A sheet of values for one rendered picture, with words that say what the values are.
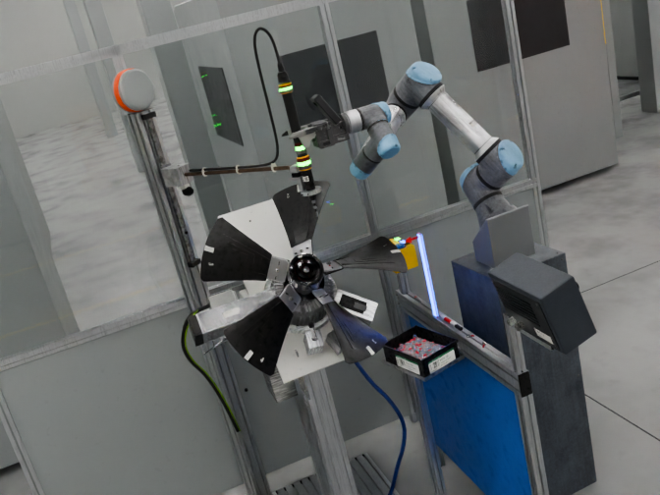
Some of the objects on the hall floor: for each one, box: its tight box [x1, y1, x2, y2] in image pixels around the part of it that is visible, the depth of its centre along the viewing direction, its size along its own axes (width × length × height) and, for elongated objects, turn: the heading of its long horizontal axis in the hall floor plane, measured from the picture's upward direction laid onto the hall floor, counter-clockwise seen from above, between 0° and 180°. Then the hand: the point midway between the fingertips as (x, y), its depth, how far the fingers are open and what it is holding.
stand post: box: [295, 378, 332, 495], centre depth 308 cm, size 4×9×115 cm, turn 143°
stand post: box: [304, 368, 358, 495], centre depth 291 cm, size 4×9×91 cm, turn 143°
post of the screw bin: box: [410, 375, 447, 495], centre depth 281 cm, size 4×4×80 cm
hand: (288, 134), depth 245 cm, fingers open, 7 cm apart
